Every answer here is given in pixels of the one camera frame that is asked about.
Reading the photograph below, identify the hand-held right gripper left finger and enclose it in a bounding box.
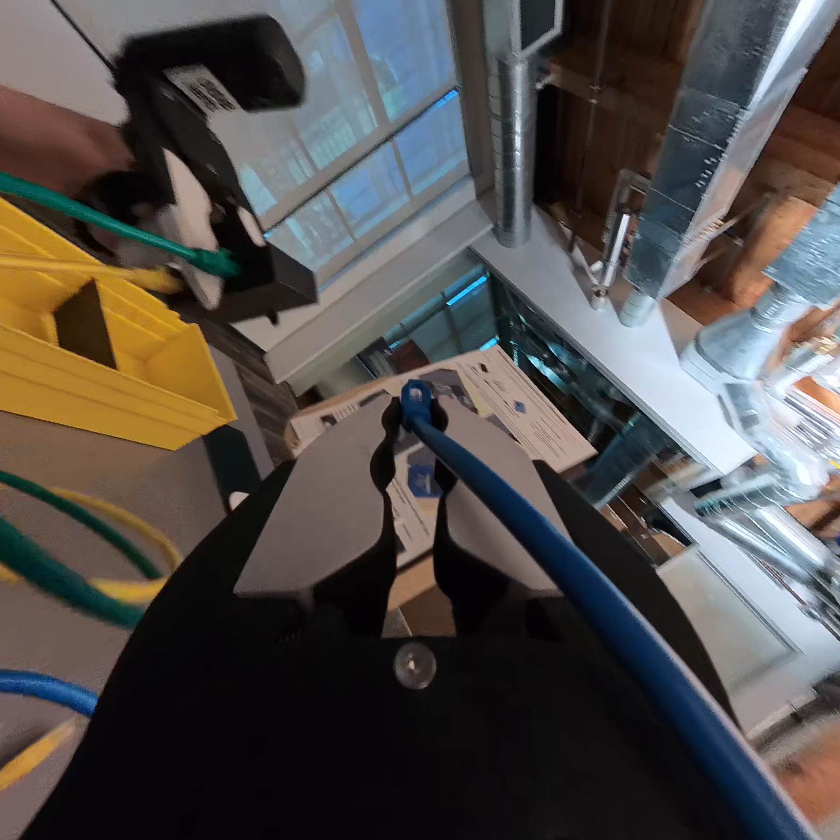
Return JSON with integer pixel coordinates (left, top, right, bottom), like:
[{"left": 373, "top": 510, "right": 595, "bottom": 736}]
[{"left": 234, "top": 394, "right": 403, "bottom": 597}]

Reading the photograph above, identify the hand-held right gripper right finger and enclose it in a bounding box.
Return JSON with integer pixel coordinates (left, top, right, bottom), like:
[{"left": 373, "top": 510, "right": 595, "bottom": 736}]
[{"left": 430, "top": 400, "right": 573, "bottom": 595}]

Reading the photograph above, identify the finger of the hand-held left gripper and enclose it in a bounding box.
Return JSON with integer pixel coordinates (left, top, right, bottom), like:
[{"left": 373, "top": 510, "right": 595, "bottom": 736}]
[{"left": 163, "top": 147, "right": 229, "bottom": 311}]

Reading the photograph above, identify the green ethernet cable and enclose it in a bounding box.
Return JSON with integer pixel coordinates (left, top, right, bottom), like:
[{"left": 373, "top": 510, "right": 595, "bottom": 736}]
[{"left": 0, "top": 172, "right": 242, "bottom": 632}]

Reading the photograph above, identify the yellow ethernet cable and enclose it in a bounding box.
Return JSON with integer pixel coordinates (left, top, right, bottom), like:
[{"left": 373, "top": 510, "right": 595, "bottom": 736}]
[{"left": 0, "top": 252, "right": 188, "bottom": 791}]

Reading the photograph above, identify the black network switch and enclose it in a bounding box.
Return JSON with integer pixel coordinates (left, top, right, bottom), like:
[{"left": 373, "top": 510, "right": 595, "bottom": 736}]
[{"left": 213, "top": 197, "right": 318, "bottom": 324}]

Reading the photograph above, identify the blue ethernet cable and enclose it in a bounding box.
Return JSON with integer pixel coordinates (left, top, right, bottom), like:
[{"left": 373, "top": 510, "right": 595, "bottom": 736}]
[{"left": 0, "top": 379, "right": 818, "bottom": 840}]

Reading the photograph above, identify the person's left hand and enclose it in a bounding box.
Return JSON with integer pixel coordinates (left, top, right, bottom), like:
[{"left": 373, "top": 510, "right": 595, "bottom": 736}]
[{"left": 0, "top": 85, "right": 137, "bottom": 193}]

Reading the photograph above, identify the printed instruction sheet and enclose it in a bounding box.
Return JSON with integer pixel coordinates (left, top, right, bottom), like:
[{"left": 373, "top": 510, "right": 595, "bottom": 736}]
[{"left": 289, "top": 344, "right": 599, "bottom": 572}]

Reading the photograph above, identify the yellow plastic bin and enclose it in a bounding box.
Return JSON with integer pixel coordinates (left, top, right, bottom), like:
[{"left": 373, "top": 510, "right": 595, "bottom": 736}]
[{"left": 0, "top": 196, "right": 238, "bottom": 452}]

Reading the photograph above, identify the large grid window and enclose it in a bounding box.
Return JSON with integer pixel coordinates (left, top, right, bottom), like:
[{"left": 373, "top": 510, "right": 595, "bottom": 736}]
[{"left": 233, "top": 0, "right": 475, "bottom": 263}]

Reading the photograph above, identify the silver vertical pipe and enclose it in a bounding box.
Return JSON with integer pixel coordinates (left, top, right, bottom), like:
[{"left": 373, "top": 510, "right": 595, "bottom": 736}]
[{"left": 587, "top": 169, "right": 651, "bottom": 311}]

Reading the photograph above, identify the large insulated metal duct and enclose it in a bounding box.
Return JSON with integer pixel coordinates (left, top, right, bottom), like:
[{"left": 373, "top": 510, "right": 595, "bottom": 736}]
[{"left": 682, "top": 190, "right": 840, "bottom": 395}]

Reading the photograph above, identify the spiral round metal duct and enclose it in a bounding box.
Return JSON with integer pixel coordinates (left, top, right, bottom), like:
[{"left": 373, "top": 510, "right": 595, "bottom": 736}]
[{"left": 486, "top": 0, "right": 537, "bottom": 249}]

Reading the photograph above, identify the wall air vent grille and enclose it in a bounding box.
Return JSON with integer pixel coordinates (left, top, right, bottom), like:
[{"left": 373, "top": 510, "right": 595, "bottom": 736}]
[{"left": 518, "top": 0, "right": 564, "bottom": 52}]

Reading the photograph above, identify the rectangular metal duct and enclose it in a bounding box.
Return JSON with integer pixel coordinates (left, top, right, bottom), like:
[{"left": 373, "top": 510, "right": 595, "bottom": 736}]
[{"left": 620, "top": 0, "right": 815, "bottom": 327}]

